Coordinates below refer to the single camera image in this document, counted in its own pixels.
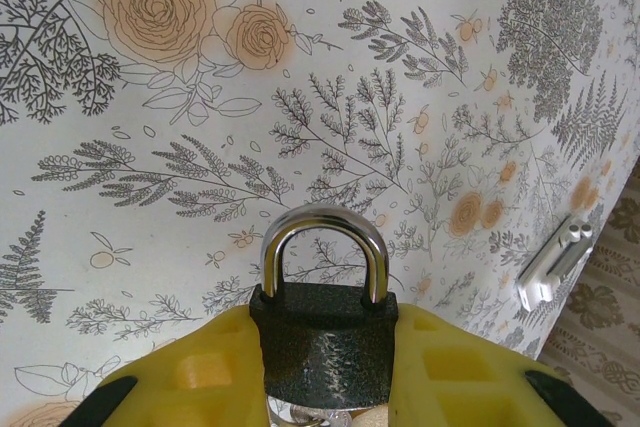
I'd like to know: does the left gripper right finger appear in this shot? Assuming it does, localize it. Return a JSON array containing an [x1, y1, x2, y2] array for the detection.
[[386, 301, 617, 427]]

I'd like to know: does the silver metal clamp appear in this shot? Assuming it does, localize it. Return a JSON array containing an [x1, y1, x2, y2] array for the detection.
[[516, 213, 597, 314]]

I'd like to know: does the black padlock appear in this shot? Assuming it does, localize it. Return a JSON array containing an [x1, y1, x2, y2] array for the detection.
[[249, 202, 400, 411]]

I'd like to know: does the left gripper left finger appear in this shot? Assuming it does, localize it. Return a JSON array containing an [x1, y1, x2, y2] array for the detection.
[[58, 304, 272, 427]]

